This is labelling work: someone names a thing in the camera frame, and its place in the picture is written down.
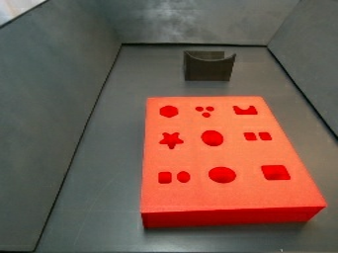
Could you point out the red shape-sorting board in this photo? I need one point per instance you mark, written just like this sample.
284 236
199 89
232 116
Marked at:
220 166

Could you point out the black curved holder stand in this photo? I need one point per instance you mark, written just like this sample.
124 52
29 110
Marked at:
207 65

